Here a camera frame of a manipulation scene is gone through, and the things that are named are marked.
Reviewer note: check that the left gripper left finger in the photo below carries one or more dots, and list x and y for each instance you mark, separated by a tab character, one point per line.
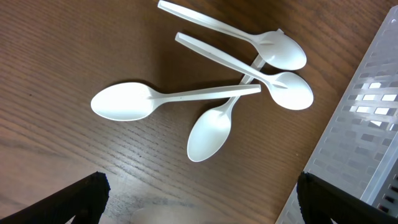
81	202

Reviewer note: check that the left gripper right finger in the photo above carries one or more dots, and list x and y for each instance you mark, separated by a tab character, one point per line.
321	202

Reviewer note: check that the clear plastic basket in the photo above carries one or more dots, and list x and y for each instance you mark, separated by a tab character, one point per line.
357	152

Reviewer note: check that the white spoon long left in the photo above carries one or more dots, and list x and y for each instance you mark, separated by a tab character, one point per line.
133	100

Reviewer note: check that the white spoon lower middle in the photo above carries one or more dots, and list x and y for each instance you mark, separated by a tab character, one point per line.
210	131

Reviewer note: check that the white spoon top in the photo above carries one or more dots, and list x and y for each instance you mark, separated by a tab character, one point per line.
276	48

